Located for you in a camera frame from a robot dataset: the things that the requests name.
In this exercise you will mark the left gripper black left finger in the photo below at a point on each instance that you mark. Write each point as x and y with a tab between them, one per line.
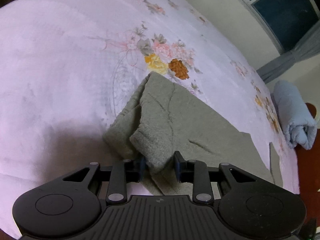
126	171

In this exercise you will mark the red wooden headboard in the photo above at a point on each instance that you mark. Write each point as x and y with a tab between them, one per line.
308	173

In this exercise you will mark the sliding glass window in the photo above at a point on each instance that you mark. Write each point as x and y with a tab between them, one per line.
286	21

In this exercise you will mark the pink floral bed sheet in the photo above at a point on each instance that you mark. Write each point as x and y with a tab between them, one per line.
68	67

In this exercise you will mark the rolled light blue quilt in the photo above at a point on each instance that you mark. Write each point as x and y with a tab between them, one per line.
297	123

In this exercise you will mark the right grey curtain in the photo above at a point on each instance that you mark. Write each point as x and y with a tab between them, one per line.
306	47

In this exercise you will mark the grey knit pants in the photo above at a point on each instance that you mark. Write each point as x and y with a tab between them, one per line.
162	117

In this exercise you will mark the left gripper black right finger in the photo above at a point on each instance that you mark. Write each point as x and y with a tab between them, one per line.
194	172

